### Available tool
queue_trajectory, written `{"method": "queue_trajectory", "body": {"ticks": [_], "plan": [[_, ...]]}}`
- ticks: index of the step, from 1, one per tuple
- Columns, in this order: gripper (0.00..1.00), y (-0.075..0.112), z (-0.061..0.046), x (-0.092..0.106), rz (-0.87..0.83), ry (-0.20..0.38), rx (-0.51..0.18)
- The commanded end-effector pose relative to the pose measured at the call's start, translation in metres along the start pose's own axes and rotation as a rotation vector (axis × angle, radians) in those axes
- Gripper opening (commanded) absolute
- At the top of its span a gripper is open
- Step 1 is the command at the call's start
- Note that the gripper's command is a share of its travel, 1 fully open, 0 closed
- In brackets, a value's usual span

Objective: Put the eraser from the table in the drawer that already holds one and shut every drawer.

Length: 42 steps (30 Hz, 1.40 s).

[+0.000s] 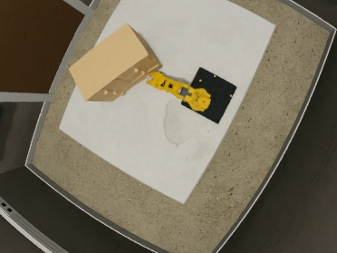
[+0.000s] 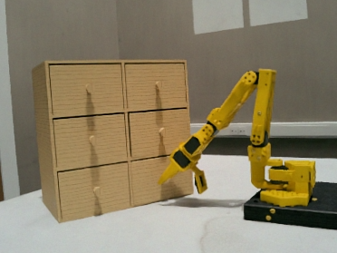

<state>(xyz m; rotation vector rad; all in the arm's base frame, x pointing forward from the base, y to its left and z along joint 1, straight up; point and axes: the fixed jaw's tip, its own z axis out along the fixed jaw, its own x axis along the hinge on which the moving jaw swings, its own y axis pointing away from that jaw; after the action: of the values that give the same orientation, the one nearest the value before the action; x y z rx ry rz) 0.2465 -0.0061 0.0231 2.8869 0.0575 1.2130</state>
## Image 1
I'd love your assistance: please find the tan wooden chest of drawers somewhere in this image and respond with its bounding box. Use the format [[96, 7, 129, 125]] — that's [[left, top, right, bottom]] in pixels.
[[69, 23, 163, 102]]

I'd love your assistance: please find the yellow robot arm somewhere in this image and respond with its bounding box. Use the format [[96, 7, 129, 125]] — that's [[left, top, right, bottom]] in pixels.
[[153, 76, 210, 112]]

